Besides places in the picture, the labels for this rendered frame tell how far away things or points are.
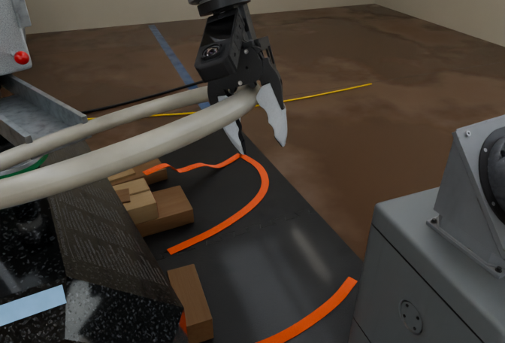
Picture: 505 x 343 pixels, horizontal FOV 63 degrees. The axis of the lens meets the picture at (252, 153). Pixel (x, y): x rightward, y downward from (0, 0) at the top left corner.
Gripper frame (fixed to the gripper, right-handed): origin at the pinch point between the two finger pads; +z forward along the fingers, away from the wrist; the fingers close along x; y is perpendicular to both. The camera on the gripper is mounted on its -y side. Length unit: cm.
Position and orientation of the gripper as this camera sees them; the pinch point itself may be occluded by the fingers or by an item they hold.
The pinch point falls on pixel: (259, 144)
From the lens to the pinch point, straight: 58.4
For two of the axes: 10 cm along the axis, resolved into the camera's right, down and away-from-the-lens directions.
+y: 2.4, -3.4, 9.1
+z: 2.8, 9.2, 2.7
